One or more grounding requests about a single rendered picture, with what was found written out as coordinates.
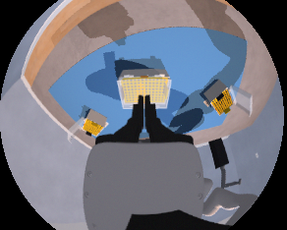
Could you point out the blue flat mat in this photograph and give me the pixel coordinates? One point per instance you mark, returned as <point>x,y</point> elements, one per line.
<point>194,58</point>

